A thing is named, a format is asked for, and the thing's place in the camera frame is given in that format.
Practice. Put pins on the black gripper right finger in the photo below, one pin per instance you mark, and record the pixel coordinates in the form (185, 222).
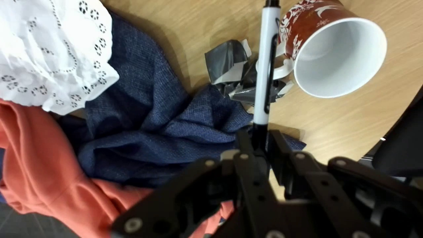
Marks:
(353, 199)

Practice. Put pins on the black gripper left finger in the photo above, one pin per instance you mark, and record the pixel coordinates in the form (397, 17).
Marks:
(179, 207)

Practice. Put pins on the black and white brush pen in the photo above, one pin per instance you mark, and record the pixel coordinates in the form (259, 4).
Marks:
(265, 71)

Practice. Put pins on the round wooden table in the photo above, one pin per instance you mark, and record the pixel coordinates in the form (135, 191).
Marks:
(347, 125)

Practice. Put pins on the blue cloth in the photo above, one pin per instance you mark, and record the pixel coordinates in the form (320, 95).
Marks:
(147, 127)

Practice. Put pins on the crumpled grey tape wad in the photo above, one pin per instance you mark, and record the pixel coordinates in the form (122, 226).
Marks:
(232, 68)

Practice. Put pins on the red and white mug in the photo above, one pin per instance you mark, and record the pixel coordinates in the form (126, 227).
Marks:
(330, 48)

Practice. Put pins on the orange cloth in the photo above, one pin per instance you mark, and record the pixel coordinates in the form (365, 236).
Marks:
(41, 174)

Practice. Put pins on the white lace doily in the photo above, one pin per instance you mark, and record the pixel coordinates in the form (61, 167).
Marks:
(55, 54)

